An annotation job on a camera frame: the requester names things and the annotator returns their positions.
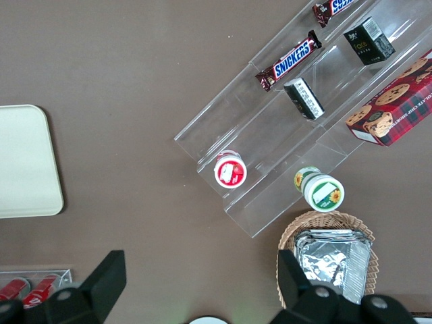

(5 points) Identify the red cola bottle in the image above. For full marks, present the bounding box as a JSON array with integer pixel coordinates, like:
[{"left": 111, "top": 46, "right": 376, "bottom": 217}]
[
  {"left": 22, "top": 274, "right": 62, "bottom": 310},
  {"left": 0, "top": 276, "right": 32, "bottom": 302}
]

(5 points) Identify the beige plastic tray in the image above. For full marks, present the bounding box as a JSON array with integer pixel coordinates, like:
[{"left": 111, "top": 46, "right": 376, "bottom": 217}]
[{"left": 0, "top": 104, "right": 65, "bottom": 220}]

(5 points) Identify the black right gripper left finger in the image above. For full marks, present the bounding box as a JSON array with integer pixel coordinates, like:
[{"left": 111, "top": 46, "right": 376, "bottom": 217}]
[{"left": 23, "top": 249, "right": 128, "bottom": 324}]

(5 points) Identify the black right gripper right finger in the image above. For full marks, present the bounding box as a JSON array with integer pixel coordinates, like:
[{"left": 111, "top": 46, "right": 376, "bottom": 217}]
[{"left": 269, "top": 249, "right": 359, "bottom": 324}]

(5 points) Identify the red plaid cookie box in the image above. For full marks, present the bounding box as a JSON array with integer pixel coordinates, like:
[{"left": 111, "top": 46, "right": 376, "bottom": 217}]
[{"left": 344, "top": 48, "right": 432, "bottom": 148}]

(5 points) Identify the red lid yogurt cup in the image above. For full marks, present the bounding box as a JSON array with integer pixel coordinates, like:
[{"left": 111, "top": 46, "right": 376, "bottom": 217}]
[{"left": 213, "top": 149, "right": 248, "bottom": 190}]

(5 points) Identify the small black box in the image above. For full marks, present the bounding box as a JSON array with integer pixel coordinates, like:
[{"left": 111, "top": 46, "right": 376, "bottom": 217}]
[
  {"left": 283, "top": 76, "right": 326, "bottom": 121},
  {"left": 342, "top": 16, "right": 397, "bottom": 67}
]

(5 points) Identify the green lid yogurt cup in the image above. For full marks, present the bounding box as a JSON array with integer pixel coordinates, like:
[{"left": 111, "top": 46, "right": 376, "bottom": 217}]
[{"left": 293, "top": 165, "right": 346, "bottom": 213}]

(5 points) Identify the light wicker basket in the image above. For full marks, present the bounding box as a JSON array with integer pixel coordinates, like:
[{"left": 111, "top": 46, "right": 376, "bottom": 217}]
[{"left": 277, "top": 209, "right": 380, "bottom": 310}]

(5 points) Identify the clear acrylic stepped shelf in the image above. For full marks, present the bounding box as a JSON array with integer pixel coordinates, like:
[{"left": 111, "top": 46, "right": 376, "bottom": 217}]
[{"left": 173, "top": 0, "right": 432, "bottom": 240}]

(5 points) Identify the clear acrylic bottle rack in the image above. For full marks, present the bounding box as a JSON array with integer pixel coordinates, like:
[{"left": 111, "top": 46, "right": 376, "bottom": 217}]
[{"left": 0, "top": 267, "right": 74, "bottom": 306}]

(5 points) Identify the Snickers chocolate bar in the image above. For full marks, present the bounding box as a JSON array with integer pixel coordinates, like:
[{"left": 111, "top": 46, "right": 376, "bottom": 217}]
[
  {"left": 311, "top": 0, "right": 357, "bottom": 29},
  {"left": 254, "top": 29, "right": 323, "bottom": 93}
]

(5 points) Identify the aluminium foil container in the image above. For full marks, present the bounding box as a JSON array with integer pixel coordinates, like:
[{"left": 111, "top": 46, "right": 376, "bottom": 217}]
[{"left": 292, "top": 228, "right": 374, "bottom": 305}]

